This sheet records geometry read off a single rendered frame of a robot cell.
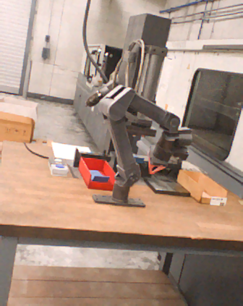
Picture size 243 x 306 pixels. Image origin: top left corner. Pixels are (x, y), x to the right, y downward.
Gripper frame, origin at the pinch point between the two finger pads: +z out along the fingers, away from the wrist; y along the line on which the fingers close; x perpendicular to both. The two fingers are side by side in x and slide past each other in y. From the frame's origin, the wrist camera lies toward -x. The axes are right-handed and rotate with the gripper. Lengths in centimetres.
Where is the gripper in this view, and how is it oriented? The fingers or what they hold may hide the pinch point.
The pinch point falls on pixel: (151, 169)
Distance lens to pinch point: 160.1
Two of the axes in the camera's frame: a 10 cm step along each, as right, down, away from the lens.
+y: -0.3, -6.8, 7.3
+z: -2.9, 7.0, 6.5
